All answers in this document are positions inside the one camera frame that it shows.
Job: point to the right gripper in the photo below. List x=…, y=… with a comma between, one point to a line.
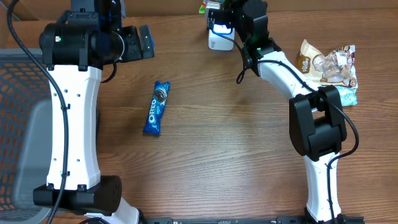
x=229, y=2

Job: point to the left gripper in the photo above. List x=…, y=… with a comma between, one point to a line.
x=131, y=34

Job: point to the green snack bag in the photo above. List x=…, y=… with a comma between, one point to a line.
x=202, y=7

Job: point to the blue Oreo cookie pack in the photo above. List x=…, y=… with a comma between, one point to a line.
x=157, y=107

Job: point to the beige brown pastry bag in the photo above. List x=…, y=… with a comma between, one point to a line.
x=337, y=68

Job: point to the teal snack wrapper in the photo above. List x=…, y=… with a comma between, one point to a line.
x=347, y=95

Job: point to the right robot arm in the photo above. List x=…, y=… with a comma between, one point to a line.
x=317, y=123

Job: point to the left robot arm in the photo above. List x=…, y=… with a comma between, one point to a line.
x=74, y=51

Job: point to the white barcode scanner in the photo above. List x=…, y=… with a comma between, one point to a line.
x=219, y=38

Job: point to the grey plastic basket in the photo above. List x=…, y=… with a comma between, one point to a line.
x=26, y=135

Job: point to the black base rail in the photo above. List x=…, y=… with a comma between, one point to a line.
x=278, y=220

